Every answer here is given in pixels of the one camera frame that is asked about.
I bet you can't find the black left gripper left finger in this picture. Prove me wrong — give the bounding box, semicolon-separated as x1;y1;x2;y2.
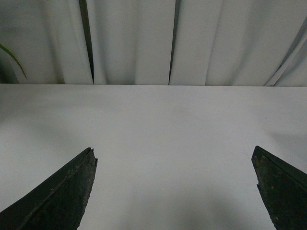
0;148;98;230

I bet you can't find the green plant leaf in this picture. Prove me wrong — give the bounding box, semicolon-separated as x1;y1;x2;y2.
0;44;27;78

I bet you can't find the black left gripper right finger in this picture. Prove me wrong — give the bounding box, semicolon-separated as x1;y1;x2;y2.
251;146;307;230

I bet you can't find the white curtain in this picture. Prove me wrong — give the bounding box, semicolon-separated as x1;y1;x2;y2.
0;0;307;86

